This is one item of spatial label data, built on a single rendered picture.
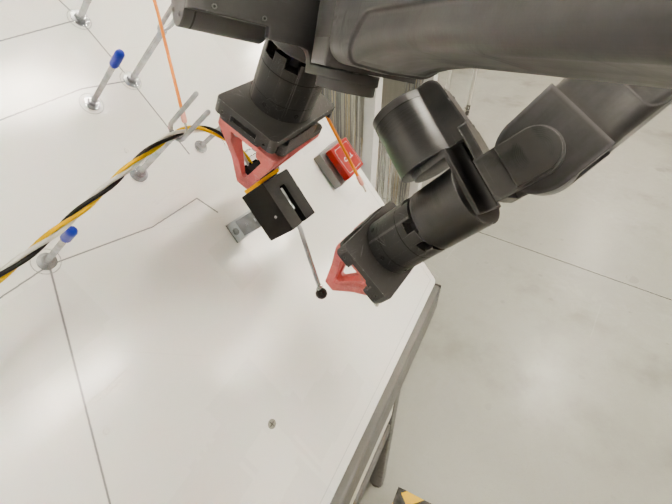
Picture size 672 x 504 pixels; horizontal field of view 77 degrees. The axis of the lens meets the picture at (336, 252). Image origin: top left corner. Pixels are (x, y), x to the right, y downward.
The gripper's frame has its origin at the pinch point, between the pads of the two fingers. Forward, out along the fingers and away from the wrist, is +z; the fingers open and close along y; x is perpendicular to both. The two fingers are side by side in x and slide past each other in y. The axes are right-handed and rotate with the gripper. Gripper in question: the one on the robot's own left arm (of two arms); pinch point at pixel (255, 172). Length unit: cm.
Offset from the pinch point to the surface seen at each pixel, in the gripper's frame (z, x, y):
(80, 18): -3.0, -22.9, 1.5
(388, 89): 28, -12, -92
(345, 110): 20, -10, -53
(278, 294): 11.6, 9.4, 2.2
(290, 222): 0.5, 6.5, 1.9
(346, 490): 20.2, 30.2, 11.5
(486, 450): 87, 86, -53
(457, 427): 92, 77, -56
